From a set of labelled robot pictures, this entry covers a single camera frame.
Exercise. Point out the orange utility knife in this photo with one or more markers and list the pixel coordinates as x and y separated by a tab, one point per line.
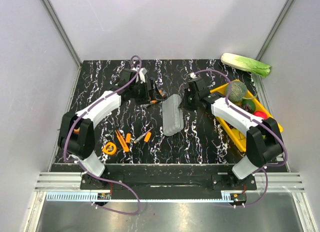
122	141

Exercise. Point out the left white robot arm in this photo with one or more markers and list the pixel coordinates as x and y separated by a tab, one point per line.
77	129

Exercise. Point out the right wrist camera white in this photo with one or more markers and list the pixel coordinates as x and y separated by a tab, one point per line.
192	75

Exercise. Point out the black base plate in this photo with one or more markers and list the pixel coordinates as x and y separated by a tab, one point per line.
196	176

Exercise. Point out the toy napa cabbage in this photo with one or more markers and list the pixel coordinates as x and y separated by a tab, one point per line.
246	64

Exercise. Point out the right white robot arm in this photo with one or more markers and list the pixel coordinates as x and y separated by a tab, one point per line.
263	136

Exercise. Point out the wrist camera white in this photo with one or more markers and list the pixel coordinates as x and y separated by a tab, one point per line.
192	75
140	79

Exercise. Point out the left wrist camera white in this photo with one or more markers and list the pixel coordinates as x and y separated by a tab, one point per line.
140	79

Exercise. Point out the orange handled pliers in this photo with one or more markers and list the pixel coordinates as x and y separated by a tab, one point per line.
163	94

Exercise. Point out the orange handled screwdriver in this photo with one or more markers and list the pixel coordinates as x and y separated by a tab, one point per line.
142	136

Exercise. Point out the toy green avocado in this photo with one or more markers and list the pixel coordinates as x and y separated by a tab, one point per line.
248	105

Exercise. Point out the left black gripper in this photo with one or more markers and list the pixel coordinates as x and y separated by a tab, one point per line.
153	94

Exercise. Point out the toy red apple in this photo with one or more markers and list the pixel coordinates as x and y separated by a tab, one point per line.
261	114

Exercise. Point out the grey plastic tool case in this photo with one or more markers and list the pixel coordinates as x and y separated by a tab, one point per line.
172	115

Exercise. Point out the orange tape measure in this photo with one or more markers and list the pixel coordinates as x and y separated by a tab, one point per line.
109	149

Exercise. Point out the short orange screwdriver handle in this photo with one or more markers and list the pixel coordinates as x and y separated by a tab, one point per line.
128	138

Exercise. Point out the toy cantaloupe melon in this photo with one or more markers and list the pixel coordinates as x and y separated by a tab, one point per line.
236	90

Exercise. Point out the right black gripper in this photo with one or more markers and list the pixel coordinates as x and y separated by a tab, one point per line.
184	105

